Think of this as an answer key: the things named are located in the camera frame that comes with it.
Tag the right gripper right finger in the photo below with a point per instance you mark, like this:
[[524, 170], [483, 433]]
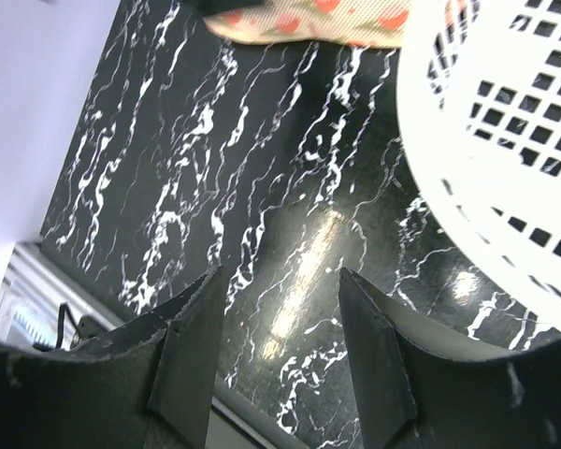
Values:
[[420, 384]]

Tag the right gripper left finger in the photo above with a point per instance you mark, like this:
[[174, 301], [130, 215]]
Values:
[[145, 384]]

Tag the pink mesh bra laundry bag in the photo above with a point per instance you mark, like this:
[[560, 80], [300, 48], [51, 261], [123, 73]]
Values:
[[365, 24]]

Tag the white plastic laundry basket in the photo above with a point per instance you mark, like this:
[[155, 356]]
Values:
[[478, 98]]

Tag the aluminium front rail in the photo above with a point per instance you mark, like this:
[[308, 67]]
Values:
[[42, 308]]

